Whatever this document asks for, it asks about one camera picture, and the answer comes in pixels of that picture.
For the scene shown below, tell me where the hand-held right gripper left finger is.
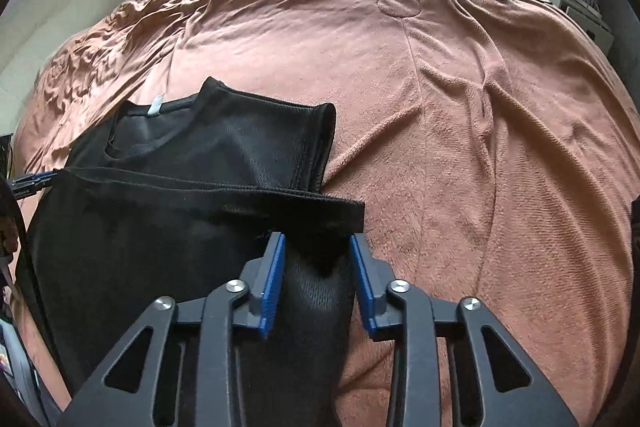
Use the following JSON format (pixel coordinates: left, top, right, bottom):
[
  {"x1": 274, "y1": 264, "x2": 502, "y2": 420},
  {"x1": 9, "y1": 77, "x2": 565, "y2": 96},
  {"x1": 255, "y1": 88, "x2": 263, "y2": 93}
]
[{"x1": 60, "y1": 232, "x2": 287, "y2": 427}]

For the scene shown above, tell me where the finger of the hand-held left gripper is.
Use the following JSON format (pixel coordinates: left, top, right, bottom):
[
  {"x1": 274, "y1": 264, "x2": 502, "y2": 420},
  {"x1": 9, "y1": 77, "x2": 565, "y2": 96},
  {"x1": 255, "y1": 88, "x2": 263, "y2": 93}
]
[{"x1": 11, "y1": 172, "x2": 58, "y2": 198}]

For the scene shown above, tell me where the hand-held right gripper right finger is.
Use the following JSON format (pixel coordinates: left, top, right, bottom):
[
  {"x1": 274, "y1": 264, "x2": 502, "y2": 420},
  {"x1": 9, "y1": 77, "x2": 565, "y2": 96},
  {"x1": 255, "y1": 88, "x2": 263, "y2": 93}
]
[{"x1": 350, "y1": 233, "x2": 576, "y2": 427}]

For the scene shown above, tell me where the salmon pink bedsheet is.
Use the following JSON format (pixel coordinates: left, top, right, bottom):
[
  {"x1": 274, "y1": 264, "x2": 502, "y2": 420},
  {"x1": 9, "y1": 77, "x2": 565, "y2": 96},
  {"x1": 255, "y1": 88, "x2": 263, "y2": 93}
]
[{"x1": 12, "y1": 0, "x2": 640, "y2": 415}]

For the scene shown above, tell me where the black shirt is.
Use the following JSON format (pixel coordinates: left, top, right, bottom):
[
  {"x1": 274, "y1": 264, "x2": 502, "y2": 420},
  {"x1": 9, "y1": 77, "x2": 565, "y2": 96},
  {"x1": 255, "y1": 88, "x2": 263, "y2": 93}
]
[{"x1": 15, "y1": 77, "x2": 366, "y2": 427}]

